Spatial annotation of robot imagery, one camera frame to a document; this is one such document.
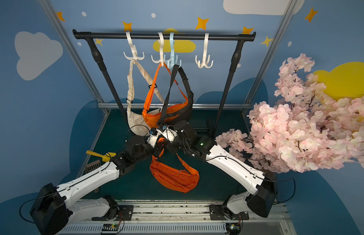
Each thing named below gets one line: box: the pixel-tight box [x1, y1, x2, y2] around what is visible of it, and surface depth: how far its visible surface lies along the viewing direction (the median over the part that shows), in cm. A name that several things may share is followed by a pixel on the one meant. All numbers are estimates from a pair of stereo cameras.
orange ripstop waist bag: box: [149, 147, 200, 194], surface depth 86 cm
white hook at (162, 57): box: [150, 31, 166, 67], surface depth 57 cm
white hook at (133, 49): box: [123, 31, 145, 61], surface depth 61 cm
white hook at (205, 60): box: [195, 32, 214, 69], surface depth 59 cm
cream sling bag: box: [126, 60, 165, 137], surface depth 75 cm
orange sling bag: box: [141, 62, 189, 129], surface depth 80 cm
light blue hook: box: [163, 32, 182, 70], surface depth 57 cm
